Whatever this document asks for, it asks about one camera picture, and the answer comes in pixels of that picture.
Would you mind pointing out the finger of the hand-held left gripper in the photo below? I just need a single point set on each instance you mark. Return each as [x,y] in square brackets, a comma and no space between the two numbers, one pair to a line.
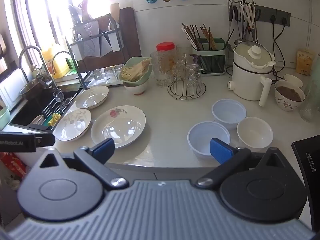
[46,140]

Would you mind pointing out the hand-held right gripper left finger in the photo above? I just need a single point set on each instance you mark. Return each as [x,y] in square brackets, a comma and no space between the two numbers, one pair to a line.
[103,147]

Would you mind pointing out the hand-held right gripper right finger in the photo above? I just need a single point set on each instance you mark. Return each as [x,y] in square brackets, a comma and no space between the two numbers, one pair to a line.
[220,150]

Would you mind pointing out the pale blue plastic bowl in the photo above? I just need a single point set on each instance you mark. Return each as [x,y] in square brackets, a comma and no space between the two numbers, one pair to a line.
[228,112]
[202,137]

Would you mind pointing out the leaf print dark rim plate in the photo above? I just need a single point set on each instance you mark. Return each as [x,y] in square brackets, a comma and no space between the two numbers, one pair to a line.
[72,125]

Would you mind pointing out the large rose print plate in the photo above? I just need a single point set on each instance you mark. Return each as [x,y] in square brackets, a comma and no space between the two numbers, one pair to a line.
[125,122]

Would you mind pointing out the white ceramic bowl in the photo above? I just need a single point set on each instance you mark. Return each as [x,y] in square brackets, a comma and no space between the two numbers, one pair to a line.
[255,132]

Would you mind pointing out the gold rim white plate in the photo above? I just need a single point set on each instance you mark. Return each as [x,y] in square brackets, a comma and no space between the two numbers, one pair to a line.
[92,97]

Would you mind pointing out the yellow sponge cloth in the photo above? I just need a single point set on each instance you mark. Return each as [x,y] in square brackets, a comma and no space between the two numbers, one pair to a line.
[55,120]

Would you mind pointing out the red plastic bag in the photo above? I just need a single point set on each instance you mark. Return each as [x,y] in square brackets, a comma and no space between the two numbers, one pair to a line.
[12,165]

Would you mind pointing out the green plastic container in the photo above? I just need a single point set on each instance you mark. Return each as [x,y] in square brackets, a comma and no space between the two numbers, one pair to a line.
[4,116]

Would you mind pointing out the black sink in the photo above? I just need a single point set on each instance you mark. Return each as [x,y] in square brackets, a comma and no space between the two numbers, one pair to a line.
[25,115]

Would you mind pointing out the black roll-up drain rack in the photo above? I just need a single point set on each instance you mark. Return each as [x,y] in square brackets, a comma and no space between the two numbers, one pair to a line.
[56,106]

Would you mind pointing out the wine glass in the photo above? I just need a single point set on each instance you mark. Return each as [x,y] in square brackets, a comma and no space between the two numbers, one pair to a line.
[58,96]

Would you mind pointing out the steel pot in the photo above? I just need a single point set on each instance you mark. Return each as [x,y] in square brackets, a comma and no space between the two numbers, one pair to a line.
[32,90]

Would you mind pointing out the white countertop appliance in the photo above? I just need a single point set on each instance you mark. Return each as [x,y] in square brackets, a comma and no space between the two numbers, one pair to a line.
[11,90]

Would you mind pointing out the metal tray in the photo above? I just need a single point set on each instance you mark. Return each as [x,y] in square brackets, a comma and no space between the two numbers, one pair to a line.
[110,83]

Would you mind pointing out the white bowl red foot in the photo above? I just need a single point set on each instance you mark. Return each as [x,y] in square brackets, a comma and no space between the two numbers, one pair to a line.
[136,87]

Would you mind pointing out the white electric cooking pot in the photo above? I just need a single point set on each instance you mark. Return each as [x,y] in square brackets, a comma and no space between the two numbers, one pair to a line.
[247,85]

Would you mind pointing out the clear drinking glass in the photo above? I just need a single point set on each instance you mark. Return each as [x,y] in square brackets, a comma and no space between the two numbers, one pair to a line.
[97,75]
[108,73]
[118,71]

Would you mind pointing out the yellow oil bottle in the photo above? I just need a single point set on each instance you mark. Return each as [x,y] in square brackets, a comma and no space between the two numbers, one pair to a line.
[58,66]

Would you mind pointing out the green bottle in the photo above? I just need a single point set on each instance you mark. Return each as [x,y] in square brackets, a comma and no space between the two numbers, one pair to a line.
[70,63]

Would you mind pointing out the floral print bowl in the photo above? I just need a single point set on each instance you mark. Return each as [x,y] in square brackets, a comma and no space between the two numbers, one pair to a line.
[287,103]

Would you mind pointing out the enoki mushroom bundle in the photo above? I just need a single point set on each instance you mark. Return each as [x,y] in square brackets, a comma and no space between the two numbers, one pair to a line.
[135,71]

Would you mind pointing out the small chrome faucet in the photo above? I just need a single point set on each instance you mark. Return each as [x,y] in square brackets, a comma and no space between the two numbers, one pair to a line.
[56,56]

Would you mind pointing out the tall clear glass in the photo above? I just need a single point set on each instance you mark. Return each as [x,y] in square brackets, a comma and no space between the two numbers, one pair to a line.
[160,78]
[183,51]

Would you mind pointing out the green bowl with noodles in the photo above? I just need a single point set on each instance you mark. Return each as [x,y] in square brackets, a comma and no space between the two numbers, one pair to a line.
[130,62]

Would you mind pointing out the black induction cooker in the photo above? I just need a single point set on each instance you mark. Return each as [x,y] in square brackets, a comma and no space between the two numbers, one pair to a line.
[308,170]

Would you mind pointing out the tall chrome faucet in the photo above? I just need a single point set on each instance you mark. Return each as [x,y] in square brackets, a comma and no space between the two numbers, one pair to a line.
[25,51]

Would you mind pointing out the clear glass cup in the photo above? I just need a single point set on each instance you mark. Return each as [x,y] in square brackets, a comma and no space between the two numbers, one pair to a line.
[178,67]

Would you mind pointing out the purple plastic stopper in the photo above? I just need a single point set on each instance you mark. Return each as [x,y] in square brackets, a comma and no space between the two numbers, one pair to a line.
[195,59]

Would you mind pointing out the green chopstick holder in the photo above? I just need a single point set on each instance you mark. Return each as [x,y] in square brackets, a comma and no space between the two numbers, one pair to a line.
[220,55]

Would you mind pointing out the black kitchen rack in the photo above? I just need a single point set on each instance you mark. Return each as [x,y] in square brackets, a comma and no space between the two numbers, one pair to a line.
[75,42]

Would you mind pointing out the tall textured glass cup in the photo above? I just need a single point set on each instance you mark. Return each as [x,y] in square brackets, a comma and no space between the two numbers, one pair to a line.
[311,105]

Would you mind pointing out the small white bowl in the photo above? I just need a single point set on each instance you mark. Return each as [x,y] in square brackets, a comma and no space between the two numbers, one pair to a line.
[295,78]

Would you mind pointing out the glass pot lid white knob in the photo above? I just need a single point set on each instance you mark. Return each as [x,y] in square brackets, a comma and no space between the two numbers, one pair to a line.
[255,52]

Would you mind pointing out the metal ladle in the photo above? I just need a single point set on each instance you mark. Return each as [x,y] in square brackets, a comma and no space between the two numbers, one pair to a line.
[238,42]

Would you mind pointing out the hammered steel cleaver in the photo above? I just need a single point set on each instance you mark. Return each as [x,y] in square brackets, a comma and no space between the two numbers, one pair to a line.
[90,37]

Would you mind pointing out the red lid plastic jar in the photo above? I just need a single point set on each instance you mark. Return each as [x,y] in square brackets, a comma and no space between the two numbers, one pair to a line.
[165,47]

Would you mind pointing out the bundle of chopsticks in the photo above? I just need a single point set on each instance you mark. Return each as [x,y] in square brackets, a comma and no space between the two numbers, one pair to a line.
[200,33]

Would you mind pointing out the brown wooden cutting board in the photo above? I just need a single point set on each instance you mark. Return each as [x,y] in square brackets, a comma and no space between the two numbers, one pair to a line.
[132,30]

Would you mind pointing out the yellow paper packet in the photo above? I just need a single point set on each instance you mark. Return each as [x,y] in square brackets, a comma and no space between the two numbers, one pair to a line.
[306,62]

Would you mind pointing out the window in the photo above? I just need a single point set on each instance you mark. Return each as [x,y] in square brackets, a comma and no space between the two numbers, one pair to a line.
[32,17]

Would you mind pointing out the metal utensil hook rack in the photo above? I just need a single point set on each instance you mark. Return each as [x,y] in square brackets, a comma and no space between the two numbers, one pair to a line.
[242,2]

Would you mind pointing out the dark wall power strip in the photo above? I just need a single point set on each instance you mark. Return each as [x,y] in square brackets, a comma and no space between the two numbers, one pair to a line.
[265,13]

